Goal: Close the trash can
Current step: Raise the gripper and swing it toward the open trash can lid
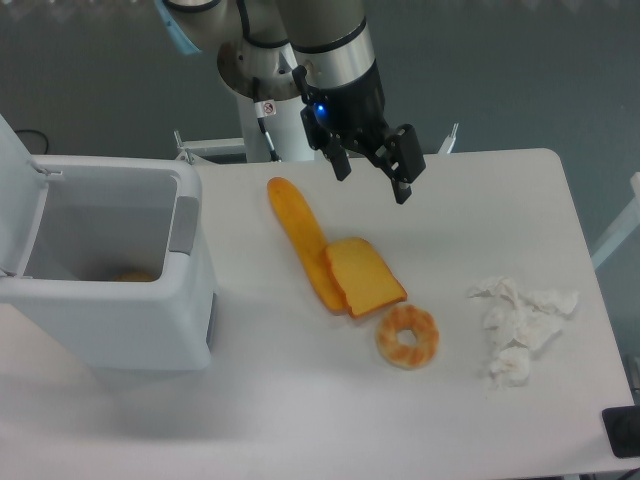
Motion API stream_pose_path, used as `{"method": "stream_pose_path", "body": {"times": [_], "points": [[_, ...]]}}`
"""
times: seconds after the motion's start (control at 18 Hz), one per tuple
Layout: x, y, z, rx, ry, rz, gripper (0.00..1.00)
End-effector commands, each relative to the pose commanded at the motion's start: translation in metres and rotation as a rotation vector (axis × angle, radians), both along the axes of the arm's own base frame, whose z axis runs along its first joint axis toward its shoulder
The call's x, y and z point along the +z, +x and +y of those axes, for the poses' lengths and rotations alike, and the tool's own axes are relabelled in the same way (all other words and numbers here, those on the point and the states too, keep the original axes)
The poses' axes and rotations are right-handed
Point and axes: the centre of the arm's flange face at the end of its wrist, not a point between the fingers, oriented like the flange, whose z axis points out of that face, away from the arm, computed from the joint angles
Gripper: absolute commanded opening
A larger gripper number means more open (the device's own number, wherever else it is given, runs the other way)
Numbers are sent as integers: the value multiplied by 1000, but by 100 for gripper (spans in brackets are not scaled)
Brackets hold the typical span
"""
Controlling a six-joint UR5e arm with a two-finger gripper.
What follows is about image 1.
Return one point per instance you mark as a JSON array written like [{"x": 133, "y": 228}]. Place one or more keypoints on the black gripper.
[{"x": 351, "y": 117}]

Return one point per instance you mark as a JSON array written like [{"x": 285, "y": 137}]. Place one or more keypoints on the white trash can lid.
[{"x": 24, "y": 191}]

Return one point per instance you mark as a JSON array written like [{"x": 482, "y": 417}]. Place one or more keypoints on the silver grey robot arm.
[{"x": 331, "y": 39}]

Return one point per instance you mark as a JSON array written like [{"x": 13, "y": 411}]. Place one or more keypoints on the white trash can body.
[{"x": 111, "y": 261}]

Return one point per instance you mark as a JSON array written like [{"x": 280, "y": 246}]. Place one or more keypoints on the long orange baguette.
[{"x": 307, "y": 238}]

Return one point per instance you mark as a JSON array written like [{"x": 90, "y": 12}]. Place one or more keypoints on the orange toast slice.
[{"x": 362, "y": 277}]

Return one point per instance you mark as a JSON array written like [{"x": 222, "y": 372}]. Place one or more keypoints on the crumpled white tissue paper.
[{"x": 520, "y": 324}]

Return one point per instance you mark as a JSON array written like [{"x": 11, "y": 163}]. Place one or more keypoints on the bread roll inside bin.
[{"x": 134, "y": 276}]

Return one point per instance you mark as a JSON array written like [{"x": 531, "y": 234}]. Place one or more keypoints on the black device at table edge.
[{"x": 622, "y": 428}]

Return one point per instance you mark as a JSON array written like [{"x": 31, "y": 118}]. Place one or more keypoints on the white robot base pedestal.
[{"x": 268, "y": 102}]

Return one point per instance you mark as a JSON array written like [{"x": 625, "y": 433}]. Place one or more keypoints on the glazed ring donut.
[{"x": 408, "y": 337}]

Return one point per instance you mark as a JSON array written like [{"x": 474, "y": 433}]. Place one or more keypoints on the white metal frame right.
[{"x": 626, "y": 222}]

